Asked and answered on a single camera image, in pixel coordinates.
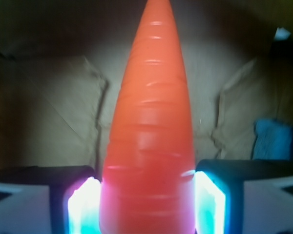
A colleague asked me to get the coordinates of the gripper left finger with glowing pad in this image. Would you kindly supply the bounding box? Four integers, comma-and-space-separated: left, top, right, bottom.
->
0, 166, 101, 234

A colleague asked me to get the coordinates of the brown paper bag tray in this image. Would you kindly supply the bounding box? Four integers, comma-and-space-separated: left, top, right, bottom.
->
0, 0, 293, 177

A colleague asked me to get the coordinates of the blue sponge block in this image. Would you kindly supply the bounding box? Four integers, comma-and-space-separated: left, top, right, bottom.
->
252, 118, 293, 161

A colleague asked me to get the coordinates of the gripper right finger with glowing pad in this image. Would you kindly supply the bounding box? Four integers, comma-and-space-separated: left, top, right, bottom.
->
195, 159, 293, 234

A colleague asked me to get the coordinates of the orange toy carrot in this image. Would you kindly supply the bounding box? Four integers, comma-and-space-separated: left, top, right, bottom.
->
99, 0, 195, 234

